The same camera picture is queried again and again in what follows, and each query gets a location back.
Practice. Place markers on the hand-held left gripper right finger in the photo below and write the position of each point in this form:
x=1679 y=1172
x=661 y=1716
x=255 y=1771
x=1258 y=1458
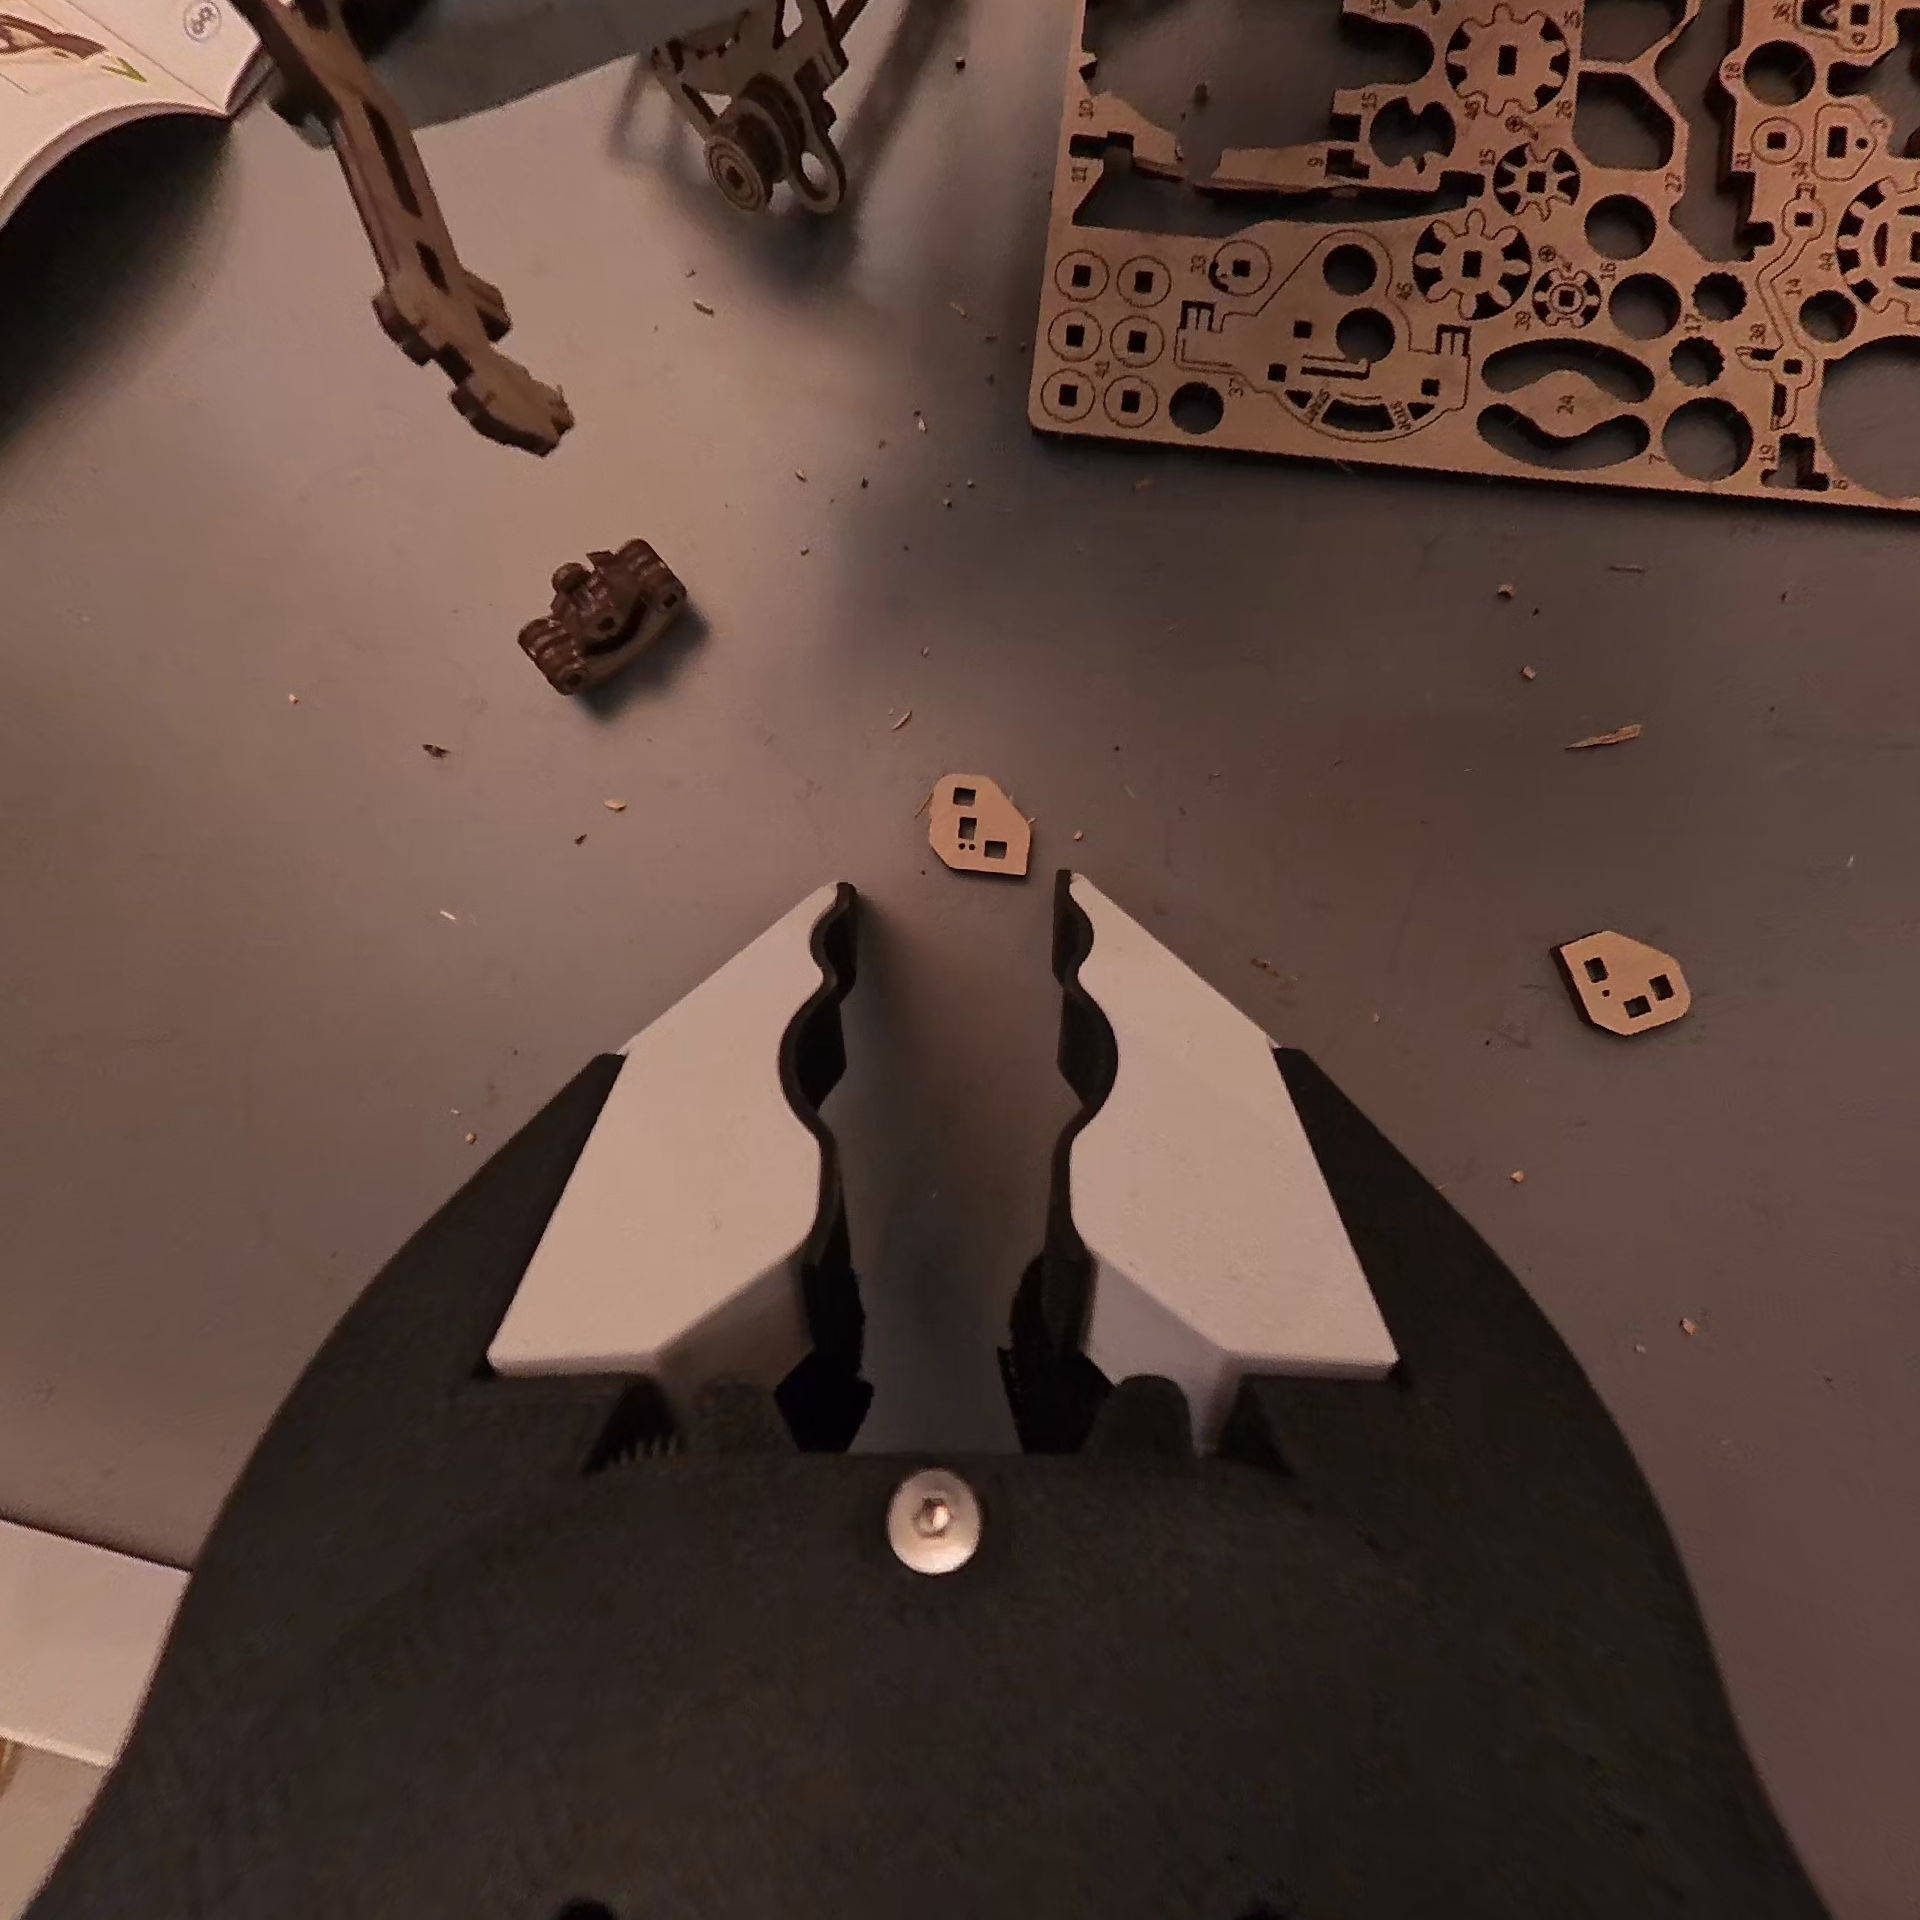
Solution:
x=1231 y=1201

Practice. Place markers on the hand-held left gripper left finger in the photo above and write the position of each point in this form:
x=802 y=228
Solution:
x=661 y=1201

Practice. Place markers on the small pentagon wooden piece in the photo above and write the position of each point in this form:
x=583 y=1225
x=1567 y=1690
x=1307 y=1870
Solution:
x=1633 y=954
x=1004 y=821

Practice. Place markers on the wooden strip part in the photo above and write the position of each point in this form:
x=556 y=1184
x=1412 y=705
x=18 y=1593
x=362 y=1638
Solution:
x=480 y=381

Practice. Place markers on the wooden laser-cut parts sheet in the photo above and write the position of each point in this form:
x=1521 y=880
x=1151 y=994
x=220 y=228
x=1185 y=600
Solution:
x=1141 y=225

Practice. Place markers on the dark wooden gear model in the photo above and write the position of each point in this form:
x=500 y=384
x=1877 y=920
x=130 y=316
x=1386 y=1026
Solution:
x=749 y=148

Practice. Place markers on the small dark wooden assembly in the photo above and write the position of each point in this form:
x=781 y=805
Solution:
x=599 y=614

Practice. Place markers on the white cardboard box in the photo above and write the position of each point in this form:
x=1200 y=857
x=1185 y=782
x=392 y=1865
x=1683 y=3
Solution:
x=75 y=1635

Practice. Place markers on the instruction booklet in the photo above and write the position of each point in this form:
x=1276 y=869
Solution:
x=75 y=120

